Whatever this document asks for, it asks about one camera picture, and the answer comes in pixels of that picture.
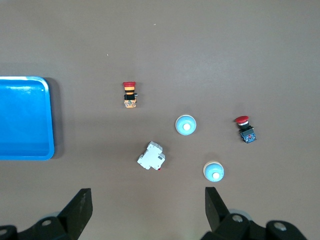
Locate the white circuit breaker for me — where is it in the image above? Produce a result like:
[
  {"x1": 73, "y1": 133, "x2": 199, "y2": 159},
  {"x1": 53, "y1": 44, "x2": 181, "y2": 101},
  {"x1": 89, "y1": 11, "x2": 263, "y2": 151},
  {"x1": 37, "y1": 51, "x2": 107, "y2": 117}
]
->
[{"x1": 136, "y1": 141, "x2": 166, "y2": 171}]

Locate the blue plastic tray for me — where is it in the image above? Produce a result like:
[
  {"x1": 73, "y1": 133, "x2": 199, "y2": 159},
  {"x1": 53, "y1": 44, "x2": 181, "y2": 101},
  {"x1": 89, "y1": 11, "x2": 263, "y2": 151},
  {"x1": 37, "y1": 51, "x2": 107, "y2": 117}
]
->
[{"x1": 0, "y1": 76, "x2": 55, "y2": 161}]

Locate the brown table cover mat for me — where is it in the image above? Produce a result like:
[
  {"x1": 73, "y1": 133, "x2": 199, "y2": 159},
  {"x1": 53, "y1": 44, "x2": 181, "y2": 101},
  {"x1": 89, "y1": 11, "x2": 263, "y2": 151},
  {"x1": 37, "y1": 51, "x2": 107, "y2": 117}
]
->
[{"x1": 0, "y1": 0, "x2": 320, "y2": 240}]

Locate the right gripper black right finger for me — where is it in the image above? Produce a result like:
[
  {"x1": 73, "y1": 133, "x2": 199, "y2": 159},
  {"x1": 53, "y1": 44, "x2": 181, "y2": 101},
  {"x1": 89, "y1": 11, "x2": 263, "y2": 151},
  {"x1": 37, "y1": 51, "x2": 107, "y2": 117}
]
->
[{"x1": 201, "y1": 186, "x2": 310, "y2": 240}]

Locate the blue desk bell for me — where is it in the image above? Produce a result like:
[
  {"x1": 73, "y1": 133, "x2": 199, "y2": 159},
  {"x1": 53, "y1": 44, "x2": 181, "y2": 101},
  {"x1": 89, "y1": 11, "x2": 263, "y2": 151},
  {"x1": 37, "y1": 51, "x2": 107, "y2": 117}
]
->
[
  {"x1": 174, "y1": 114, "x2": 198, "y2": 137},
  {"x1": 202, "y1": 160, "x2": 225, "y2": 183}
]

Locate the red orange emergency stop button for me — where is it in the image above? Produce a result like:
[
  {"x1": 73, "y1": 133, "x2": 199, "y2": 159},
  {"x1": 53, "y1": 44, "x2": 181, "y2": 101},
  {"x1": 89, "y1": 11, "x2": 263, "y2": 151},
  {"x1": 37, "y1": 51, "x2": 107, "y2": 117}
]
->
[{"x1": 122, "y1": 81, "x2": 139, "y2": 109}]

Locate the red mushroom push button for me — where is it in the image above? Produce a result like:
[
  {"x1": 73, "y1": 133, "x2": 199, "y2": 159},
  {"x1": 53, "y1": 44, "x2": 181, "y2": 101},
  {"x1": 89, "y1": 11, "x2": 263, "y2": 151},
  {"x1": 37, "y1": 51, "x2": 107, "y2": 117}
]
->
[{"x1": 234, "y1": 115, "x2": 257, "y2": 145}]

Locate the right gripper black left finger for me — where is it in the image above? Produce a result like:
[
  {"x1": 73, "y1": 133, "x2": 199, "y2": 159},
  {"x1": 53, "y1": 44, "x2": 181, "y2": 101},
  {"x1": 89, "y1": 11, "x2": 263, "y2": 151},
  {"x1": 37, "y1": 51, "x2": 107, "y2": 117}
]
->
[{"x1": 0, "y1": 187, "x2": 94, "y2": 240}]

